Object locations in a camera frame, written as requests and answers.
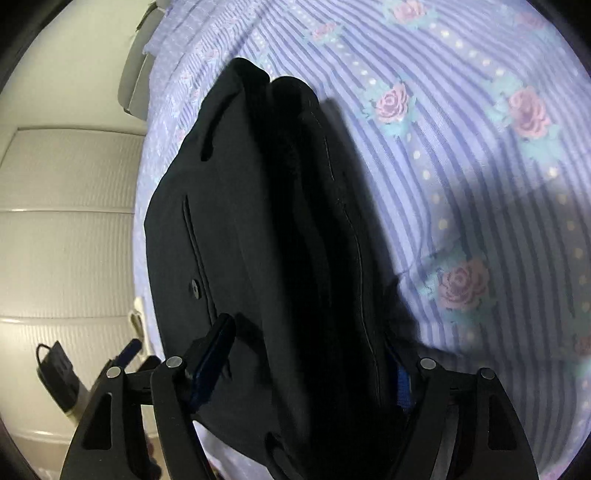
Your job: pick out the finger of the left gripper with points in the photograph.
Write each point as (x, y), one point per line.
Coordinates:
(128, 353)

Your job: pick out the folded cream cloth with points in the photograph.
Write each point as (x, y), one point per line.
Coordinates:
(136, 317)

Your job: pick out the black pants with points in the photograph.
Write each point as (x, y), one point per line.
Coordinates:
(262, 216)

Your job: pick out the purple floral bed cover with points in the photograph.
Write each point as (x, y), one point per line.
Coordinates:
(472, 121)

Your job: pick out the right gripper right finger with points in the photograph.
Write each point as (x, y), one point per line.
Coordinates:
(489, 443)

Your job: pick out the grey upholstered headboard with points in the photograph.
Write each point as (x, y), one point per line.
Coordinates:
(133, 91)

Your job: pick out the white louvered wardrobe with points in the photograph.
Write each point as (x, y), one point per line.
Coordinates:
(66, 264)

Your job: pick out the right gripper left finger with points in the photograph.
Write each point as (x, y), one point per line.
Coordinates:
(110, 440)

